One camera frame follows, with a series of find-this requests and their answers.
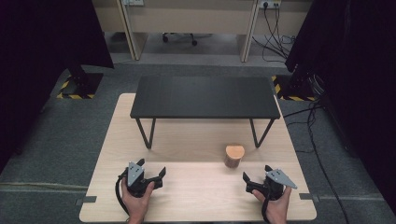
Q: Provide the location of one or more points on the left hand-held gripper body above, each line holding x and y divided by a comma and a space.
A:
136, 174

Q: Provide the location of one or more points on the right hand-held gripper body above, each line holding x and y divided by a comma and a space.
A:
278, 179

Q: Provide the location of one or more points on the wooden cylinder jar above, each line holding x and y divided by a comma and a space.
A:
234, 155

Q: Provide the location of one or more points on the person's right hand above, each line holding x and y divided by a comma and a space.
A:
277, 208

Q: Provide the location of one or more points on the person's left hand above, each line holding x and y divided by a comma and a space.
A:
137, 205

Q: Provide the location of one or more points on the grey tape piece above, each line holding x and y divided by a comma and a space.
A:
308, 196
87, 200

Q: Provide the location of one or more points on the yellow black hazard tape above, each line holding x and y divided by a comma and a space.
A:
74, 96
294, 98

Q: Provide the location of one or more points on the black stand base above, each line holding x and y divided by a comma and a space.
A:
295, 87
85, 82

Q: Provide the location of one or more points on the black small shelf table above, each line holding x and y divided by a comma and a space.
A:
204, 96

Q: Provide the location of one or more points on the black curtain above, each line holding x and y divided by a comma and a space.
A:
37, 62
358, 77

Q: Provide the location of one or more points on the office chair wheel base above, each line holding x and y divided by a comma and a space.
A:
180, 37

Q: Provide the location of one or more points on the beige office desk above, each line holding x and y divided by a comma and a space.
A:
193, 18

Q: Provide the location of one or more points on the white wall power socket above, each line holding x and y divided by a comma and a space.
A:
269, 3

